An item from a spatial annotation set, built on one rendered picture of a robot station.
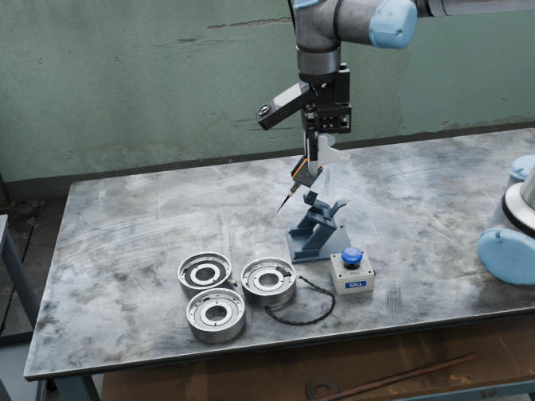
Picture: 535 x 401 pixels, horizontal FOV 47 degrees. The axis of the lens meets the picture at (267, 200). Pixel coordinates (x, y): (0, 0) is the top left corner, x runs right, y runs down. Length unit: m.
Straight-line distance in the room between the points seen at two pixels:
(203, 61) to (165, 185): 1.23
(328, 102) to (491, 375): 0.69
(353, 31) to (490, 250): 0.41
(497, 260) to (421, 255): 0.26
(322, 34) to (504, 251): 0.45
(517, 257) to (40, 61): 2.15
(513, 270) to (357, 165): 0.60
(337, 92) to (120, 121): 1.83
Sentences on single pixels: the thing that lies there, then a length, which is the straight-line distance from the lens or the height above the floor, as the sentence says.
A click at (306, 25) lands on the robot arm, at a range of 1.02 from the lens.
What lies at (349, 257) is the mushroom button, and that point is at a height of 0.87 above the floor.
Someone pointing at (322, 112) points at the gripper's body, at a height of 1.13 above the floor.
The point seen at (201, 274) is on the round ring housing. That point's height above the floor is 0.81.
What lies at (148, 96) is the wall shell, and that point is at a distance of 2.75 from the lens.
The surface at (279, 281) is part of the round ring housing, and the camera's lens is 1.18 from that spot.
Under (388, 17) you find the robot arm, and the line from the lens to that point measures 0.96.
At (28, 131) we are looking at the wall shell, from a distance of 2.91.
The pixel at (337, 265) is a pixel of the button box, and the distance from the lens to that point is 1.19.
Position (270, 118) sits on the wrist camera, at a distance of 1.09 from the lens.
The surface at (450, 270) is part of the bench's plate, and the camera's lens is 1.26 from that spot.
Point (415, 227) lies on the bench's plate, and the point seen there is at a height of 0.80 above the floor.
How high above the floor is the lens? 1.65
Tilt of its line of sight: 36 degrees down
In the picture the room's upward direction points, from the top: 5 degrees counter-clockwise
